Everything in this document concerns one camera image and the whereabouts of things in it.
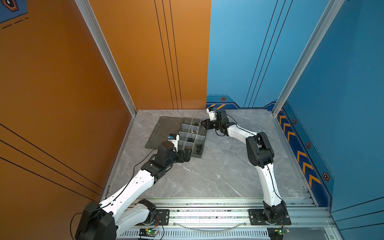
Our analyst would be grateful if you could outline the aluminium front rail frame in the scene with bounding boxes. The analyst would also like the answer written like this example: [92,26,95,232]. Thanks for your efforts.
[98,196,343,240]

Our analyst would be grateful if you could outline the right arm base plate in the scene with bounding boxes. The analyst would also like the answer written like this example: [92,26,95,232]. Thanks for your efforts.
[248,209,292,226]

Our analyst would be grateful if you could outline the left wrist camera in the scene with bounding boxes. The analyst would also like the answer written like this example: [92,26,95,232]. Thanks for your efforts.
[168,134,180,149]

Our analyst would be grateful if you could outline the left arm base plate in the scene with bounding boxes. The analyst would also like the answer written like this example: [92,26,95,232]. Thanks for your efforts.
[137,209,170,227]

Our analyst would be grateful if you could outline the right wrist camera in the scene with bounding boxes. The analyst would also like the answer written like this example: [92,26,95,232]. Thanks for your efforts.
[206,107,228,122]

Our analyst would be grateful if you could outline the left aluminium corner post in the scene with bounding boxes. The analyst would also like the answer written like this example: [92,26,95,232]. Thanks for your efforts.
[75,0,137,117]

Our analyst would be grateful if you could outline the right circuit board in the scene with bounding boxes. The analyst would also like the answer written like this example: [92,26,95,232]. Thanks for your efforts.
[267,228,291,240]

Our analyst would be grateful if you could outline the left green circuit board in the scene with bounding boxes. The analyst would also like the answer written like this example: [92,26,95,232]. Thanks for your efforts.
[139,228,159,239]

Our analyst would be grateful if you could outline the grey plastic organizer box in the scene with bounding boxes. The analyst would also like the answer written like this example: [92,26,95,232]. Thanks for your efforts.
[145,117,207,158]

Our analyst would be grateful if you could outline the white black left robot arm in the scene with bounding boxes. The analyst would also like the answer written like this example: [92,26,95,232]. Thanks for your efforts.
[70,141,193,240]

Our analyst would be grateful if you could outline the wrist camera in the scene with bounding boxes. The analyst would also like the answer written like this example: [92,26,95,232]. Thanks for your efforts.
[206,107,228,122]
[168,134,180,149]

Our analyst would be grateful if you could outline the aluminium corner post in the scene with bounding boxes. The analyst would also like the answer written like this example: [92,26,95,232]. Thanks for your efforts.
[75,0,137,117]
[272,0,345,118]

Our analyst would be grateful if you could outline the large black bolt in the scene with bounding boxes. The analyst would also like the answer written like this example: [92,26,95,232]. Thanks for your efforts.
[195,144,203,154]

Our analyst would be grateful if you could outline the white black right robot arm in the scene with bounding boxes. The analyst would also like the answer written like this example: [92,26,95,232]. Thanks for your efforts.
[203,119,289,225]

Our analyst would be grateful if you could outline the right aluminium corner post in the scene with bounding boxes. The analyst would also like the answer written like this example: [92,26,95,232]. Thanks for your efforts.
[272,0,345,118]

